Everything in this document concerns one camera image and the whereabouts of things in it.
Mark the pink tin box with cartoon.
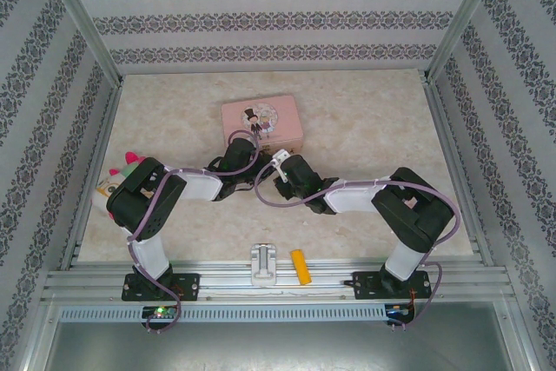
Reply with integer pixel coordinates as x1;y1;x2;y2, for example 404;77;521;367
220;93;305;151

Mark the yellow rectangular block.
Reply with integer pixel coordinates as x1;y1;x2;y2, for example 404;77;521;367
289;248;314;285

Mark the pink green plush toy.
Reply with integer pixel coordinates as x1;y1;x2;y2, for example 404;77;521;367
94;151;147;220

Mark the grey metal panel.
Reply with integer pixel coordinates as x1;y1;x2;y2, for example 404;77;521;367
25;301;535;371

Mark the small controller circuit board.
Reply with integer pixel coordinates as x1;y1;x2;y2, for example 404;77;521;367
386;303;414;324
142;306;179;322

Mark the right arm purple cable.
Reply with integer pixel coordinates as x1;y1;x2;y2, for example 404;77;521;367
254;161;461;334

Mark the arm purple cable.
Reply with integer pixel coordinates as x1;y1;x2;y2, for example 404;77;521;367
254;161;461;334
128;130;262;335

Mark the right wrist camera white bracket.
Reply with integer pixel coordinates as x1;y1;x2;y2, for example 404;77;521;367
271;149;294;184

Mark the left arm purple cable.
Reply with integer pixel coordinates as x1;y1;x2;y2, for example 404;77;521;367
128;130;262;335

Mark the white metal bracket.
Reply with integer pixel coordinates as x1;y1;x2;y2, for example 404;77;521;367
248;242;279;288

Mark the aluminium front rail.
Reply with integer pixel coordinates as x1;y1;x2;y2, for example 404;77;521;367
41;260;518;303

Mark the grey slotted cable duct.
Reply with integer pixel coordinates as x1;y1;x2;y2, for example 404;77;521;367
58;304;414;323

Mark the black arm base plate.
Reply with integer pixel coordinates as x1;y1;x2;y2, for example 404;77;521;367
122;273;201;302
354;269;434;301

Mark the aluminium side rail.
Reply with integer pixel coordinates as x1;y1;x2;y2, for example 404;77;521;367
58;82;125;270
425;77;496;266

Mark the aluminium frame post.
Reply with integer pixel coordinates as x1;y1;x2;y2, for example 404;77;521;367
36;0;125;85
425;0;512;83

